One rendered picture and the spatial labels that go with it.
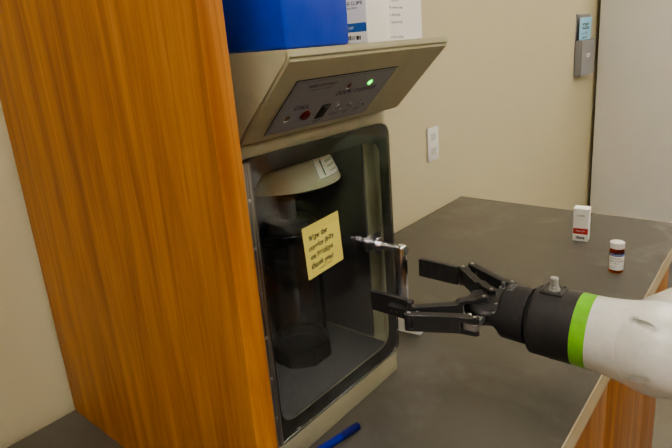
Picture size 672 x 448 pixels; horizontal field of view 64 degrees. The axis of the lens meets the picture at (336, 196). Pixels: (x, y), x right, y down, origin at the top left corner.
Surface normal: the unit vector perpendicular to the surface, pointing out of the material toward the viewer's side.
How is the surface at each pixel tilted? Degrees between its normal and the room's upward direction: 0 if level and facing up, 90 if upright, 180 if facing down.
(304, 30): 90
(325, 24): 90
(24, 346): 90
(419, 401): 0
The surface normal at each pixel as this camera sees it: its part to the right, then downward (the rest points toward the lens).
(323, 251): 0.77, 0.11
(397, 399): -0.07, -0.96
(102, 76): -0.63, 0.25
